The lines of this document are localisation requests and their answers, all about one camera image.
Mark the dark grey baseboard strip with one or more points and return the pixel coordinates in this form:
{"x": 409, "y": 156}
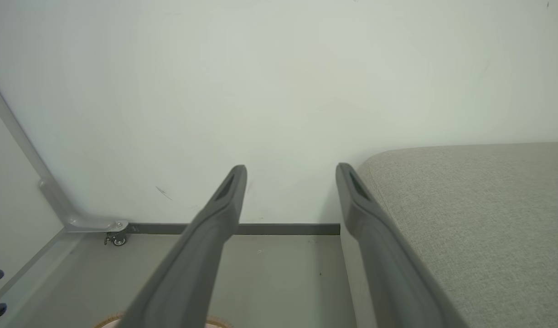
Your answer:
{"x": 283, "y": 229}

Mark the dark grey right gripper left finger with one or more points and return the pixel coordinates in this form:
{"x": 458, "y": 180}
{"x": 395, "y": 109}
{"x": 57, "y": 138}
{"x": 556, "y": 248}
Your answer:
{"x": 188, "y": 273}

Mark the cream laundry basket brown rim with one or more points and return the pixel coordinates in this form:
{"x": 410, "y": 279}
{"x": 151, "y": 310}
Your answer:
{"x": 106, "y": 322}

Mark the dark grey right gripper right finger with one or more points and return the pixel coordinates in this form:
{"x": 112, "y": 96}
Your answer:
{"x": 388, "y": 273}

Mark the grey fabric sofa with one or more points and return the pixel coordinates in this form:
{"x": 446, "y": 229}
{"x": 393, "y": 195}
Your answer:
{"x": 488, "y": 218}

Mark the grey metal frame with caster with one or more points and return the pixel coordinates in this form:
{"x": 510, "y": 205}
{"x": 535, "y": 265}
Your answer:
{"x": 55, "y": 200}

